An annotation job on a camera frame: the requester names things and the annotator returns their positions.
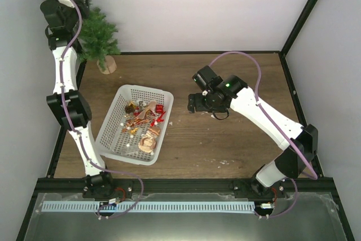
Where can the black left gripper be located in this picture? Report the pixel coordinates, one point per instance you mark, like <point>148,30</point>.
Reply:
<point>83,8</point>

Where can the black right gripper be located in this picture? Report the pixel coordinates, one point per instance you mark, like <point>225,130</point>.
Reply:
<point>196,99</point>

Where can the small green christmas tree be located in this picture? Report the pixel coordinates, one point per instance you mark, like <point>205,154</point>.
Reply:
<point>98,42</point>

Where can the white ball string lights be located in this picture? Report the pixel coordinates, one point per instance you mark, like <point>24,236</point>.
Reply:
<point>130,143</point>

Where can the white perforated plastic basket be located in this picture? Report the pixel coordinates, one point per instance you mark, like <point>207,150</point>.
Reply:
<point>110,136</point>

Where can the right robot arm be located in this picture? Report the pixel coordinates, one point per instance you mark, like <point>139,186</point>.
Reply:
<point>298,143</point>

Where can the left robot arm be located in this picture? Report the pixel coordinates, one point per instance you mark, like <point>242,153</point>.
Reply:
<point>70,108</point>

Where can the red gift box ornament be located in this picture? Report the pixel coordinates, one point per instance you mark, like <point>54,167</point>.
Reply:
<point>159,108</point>

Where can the red ribbon bow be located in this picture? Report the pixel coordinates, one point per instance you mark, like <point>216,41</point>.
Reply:
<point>158,120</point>

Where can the burlap bow ornament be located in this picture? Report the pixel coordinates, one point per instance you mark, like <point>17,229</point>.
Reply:
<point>150,107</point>

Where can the wooden snowman figurine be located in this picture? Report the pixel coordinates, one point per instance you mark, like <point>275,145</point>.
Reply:
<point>147,143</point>

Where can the cinnamon stick bundle ornament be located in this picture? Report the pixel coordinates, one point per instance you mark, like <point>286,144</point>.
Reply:
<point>136,121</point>

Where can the brown pine cone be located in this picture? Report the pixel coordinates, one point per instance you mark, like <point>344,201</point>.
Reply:
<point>130,109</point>

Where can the black aluminium front rail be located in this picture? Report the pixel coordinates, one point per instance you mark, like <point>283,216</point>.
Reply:
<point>239,188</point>

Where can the white slotted cable duct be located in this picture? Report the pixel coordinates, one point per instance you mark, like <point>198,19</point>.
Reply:
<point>151,207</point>

